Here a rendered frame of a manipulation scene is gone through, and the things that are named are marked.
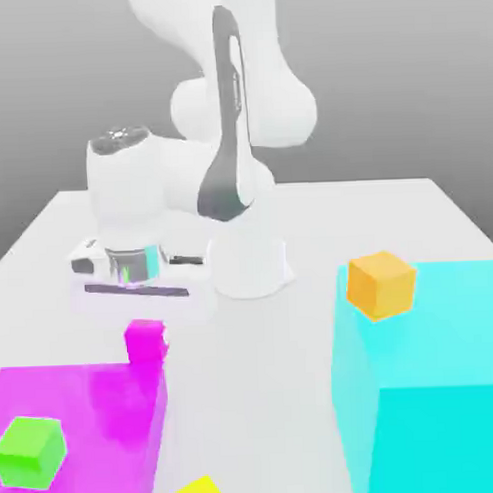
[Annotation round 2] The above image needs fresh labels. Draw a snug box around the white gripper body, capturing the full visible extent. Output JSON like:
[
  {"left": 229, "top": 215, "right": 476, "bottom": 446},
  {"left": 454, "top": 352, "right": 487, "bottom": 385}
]
[{"left": 69, "top": 267, "right": 218, "bottom": 327}]

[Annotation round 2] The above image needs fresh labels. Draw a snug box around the large cyan box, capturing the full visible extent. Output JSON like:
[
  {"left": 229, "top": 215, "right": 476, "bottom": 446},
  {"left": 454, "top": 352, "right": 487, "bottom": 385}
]
[{"left": 325, "top": 258, "right": 493, "bottom": 493}]

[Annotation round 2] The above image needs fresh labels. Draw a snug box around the large magenta box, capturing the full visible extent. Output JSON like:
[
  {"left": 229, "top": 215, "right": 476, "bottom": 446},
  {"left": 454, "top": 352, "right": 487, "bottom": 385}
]
[{"left": 0, "top": 359, "right": 173, "bottom": 493}]

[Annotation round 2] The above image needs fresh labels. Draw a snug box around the small yellow cube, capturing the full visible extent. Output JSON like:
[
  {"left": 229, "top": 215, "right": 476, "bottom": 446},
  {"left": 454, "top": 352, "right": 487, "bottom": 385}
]
[{"left": 170, "top": 473, "right": 228, "bottom": 493}]

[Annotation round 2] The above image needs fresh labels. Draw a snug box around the small green cube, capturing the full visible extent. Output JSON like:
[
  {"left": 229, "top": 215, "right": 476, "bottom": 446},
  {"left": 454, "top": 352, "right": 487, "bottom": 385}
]
[{"left": 0, "top": 414, "right": 70, "bottom": 493}]

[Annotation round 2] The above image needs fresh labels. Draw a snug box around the small magenta cube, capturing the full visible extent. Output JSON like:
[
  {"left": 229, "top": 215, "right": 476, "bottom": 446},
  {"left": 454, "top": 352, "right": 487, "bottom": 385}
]
[{"left": 123, "top": 317, "right": 171, "bottom": 366}]

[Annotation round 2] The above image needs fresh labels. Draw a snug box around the small orange cube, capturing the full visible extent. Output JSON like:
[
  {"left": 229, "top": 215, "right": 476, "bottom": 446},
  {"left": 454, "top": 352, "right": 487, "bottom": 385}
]
[{"left": 344, "top": 249, "right": 419, "bottom": 323}]

